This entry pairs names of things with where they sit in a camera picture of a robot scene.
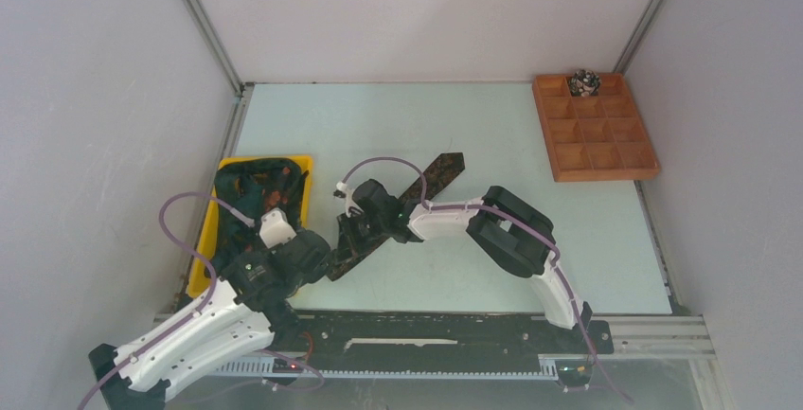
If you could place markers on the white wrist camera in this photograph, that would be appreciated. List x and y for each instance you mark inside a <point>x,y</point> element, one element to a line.
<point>275,229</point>
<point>344,192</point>

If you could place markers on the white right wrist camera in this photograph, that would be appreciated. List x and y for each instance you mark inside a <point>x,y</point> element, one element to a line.
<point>344,192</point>

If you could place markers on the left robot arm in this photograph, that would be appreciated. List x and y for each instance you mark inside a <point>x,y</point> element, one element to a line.
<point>245,310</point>

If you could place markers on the dark key-patterned tie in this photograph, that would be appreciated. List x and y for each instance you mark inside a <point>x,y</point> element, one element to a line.
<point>438,175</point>

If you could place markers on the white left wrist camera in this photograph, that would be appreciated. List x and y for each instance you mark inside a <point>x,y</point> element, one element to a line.
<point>275,229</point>

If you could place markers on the dark green ties pile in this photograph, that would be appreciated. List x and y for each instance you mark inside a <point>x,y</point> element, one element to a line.
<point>255,186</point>

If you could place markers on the rolled patterned tie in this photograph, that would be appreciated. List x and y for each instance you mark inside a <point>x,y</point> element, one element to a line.
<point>584,83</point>

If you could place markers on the aluminium frame rail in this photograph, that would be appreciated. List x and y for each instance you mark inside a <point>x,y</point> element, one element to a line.
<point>637,338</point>

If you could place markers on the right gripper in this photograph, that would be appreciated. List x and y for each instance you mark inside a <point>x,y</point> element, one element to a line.
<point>348,240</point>

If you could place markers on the wooden compartment tray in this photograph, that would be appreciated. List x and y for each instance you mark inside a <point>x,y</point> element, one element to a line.
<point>597,138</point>

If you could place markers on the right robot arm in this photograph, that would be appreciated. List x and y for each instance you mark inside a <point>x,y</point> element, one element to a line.
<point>517,237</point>

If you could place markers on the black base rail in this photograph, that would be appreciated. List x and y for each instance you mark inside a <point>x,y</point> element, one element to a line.
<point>440,344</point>

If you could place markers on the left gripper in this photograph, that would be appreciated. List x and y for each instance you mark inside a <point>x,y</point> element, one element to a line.
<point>311,276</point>

